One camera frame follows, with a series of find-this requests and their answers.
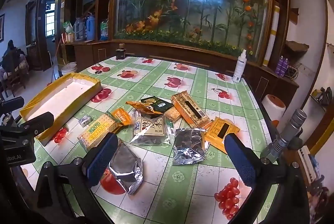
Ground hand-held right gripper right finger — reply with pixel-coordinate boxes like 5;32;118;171
224;133;311;224

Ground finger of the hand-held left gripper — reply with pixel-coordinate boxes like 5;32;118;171
0;97;25;113
17;112;55;137

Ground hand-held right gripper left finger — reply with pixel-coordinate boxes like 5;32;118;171
35;132;119;210

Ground silver foil packet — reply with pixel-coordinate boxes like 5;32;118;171
172;127;210;166
100;138;144;196

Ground yellow cardboard box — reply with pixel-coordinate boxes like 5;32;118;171
19;72;102;147

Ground yellow cracker packet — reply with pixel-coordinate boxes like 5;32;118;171
77;112;123;150

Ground orange packet with black label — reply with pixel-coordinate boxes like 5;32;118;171
207;117;240;147

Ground small white green candy packet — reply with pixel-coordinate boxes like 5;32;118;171
78;115;92;127

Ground small orange snack packet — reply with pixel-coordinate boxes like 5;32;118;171
108;108;132;127

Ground clear packet with dark contents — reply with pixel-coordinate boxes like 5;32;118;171
129;111;175;147

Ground long orange cracker packet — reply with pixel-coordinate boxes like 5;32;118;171
171;91;212;128

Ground dark green snack packet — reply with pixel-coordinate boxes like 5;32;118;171
141;96;173;114

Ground small clear cracker packet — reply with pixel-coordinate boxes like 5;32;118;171
163;107;182;131

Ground chair with clothes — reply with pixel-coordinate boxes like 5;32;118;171
0;40;29;91

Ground white plastic bucket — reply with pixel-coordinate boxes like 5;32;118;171
61;62;78;77

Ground green fruit-print tablecloth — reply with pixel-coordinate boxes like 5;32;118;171
21;56;278;224

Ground low wooden cabinet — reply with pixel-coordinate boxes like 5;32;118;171
73;40;299;110

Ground window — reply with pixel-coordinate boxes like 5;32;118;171
45;2;56;37

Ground white spray bottle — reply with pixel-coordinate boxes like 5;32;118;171
232;49;247;83

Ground clear water jug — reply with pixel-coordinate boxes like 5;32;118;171
73;18;86;40

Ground dark ink bottle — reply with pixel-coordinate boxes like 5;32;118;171
115;43;126;61

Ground blue thermos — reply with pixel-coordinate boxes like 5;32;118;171
86;12;96;40

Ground green blue bag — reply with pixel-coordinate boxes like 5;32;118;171
100;19;109;40

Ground white yellow rolled poster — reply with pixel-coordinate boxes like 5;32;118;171
262;5;281;67

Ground framed flower glass panel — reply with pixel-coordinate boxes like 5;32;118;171
108;0;274;63

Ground framed wall picture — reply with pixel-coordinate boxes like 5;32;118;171
0;13;6;43

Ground brown wall shelf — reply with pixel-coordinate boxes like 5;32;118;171
284;40;310;54

